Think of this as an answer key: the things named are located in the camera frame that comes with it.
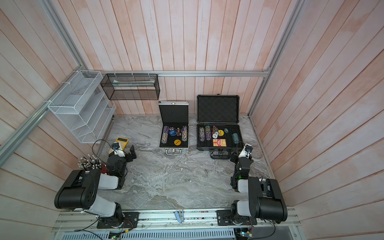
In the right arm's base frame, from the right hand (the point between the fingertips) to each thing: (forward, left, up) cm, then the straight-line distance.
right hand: (241, 147), depth 89 cm
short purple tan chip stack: (+15, +35, -6) cm, 39 cm away
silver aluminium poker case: (+24, +42, +5) cm, 49 cm away
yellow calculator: (+9, +79, -8) cm, 80 cm away
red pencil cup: (-15, +83, +8) cm, 84 cm away
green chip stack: (+13, -1, -8) cm, 15 cm away
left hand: (-1, +71, -1) cm, 71 cm away
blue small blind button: (+17, +44, -8) cm, 48 cm away
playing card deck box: (+9, +11, -8) cm, 16 cm away
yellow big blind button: (+10, +40, -9) cm, 43 cm away
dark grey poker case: (+20, +11, -7) cm, 24 cm away
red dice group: (+17, +40, -8) cm, 44 cm away
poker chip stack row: (+15, +21, -7) cm, 27 cm away
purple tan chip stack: (+14, +49, -6) cm, 51 cm away
